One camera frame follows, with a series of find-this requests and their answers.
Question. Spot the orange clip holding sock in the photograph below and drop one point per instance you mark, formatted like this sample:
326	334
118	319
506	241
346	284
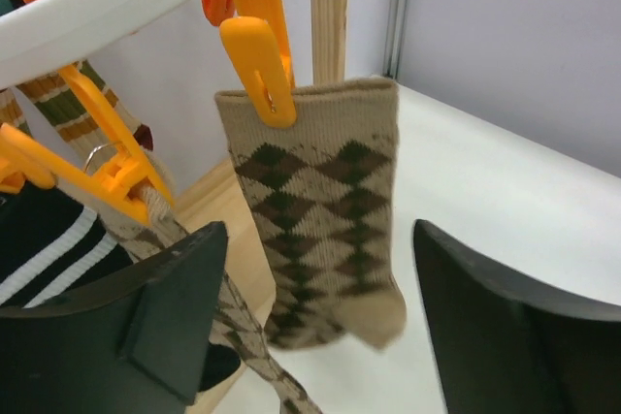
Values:
113	172
254	35

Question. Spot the black sock white stripes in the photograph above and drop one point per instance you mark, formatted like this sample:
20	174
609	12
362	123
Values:
52	245

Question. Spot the brown sock clipped on hanger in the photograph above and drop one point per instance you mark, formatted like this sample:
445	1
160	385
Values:
52	97

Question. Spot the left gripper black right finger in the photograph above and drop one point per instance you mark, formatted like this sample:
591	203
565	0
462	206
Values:
505	342

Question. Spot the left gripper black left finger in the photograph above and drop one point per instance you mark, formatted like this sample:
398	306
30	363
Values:
134	341

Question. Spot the white round clip hanger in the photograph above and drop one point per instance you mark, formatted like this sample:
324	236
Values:
46	35

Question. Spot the brown argyle sock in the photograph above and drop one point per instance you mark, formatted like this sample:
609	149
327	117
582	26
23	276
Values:
332	267
234	322

